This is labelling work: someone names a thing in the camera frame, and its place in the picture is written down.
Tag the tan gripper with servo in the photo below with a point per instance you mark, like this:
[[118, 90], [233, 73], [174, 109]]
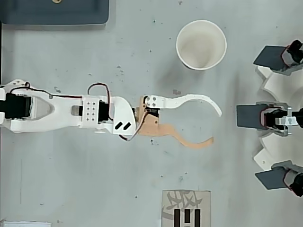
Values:
[[150, 123]]

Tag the black paper cup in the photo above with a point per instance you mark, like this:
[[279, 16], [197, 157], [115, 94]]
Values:
[[201, 45]]

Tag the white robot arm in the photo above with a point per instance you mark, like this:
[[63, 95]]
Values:
[[64, 111]]

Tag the grey dispenser unit with plate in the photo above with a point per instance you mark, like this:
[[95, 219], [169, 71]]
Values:
[[270, 58], [270, 179], [248, 116]]

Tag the cardboard card with black bars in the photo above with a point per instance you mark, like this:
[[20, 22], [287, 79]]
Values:
[[187, 199]]

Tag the white round machine base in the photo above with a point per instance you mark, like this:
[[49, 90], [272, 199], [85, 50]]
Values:
[[279, 87]]

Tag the dark grey plastic tray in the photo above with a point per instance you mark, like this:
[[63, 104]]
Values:
[[71, 11]]

